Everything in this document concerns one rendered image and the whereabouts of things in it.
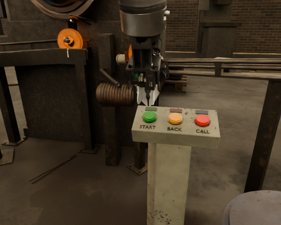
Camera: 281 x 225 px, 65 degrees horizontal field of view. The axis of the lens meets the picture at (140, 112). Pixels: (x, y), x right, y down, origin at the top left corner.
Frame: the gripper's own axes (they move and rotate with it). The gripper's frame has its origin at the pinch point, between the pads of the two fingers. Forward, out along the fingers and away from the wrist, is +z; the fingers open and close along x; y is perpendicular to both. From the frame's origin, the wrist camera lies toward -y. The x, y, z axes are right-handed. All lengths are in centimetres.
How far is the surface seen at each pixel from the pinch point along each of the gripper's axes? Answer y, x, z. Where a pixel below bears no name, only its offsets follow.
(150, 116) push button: 0.6, 0.4, 5.5
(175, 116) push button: -0.1, 7.4, 5.5
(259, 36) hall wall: -636, 238, 246
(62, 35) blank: -75, -64, 14
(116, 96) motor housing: -46, -26, 36
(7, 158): -27, -103, 79
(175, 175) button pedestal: 8.9, 8.6, 21.3
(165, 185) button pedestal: 10.4, 5.9, 25.3
